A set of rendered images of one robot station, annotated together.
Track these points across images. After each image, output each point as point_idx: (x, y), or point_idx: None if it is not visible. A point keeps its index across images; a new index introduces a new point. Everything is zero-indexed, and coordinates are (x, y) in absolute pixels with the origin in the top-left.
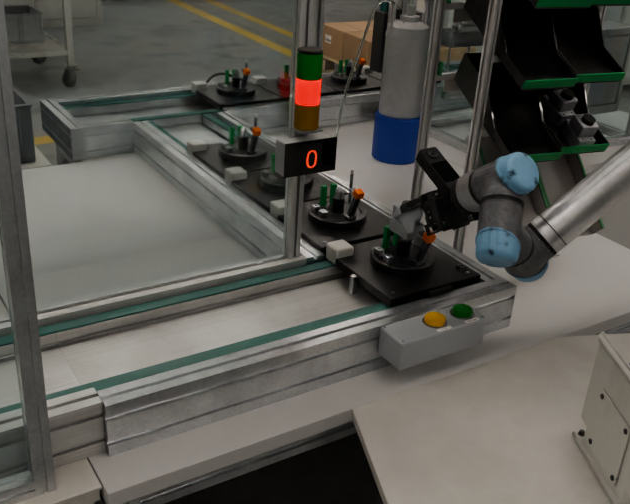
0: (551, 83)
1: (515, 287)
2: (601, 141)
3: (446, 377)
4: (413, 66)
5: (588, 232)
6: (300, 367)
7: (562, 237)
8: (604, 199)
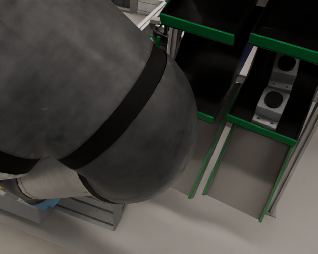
0: (196, 28)
1: (112, 206)
2: (297, 134)
3: (4, 225)
4: None
5: (255, 215)
6: None
7: (23, 187)
8: (41, 178)
